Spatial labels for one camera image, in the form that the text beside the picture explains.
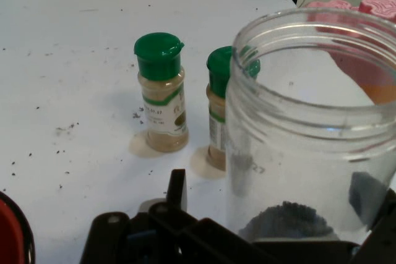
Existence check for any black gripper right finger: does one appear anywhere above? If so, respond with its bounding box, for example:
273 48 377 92
348 171 396 264

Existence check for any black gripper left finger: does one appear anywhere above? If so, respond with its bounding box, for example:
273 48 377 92
80 169 264 264

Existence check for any black granules heap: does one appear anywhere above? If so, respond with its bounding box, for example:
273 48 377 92
239 200 335 243

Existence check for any clear plastic jar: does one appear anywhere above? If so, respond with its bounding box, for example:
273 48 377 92
225 7 396 243

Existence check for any green capped spice bottle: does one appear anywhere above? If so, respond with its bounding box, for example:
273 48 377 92
205 46 261 172
133 32 189 153

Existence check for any red bowl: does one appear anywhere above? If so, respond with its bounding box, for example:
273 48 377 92
0 190 35 264

